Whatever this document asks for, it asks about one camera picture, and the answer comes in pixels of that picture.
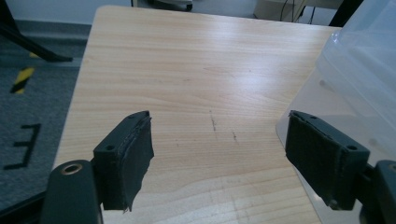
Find black stand leg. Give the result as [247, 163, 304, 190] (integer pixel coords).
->
[0, 0, 74, 63]
[328, 0, 364, 28]

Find clear plastic storage box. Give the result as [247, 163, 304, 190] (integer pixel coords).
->
[275, 0, 396, 224]

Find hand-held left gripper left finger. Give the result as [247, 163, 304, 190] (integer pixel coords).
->
[92, 110, 155, 213]

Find black hanging cable bundle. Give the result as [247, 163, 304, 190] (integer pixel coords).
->
[279, 0, 316, 24]

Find yellow black floor tape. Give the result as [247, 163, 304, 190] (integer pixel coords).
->
[8, 66, 35, 95]

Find black tape floor marking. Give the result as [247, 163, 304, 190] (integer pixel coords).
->
[3, 123, 42, 171]

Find light wooden desk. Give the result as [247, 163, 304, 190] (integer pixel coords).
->
[130, 0, 344, 23]

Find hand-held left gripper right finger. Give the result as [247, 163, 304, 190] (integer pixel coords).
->
[285, 109, 372, 212]

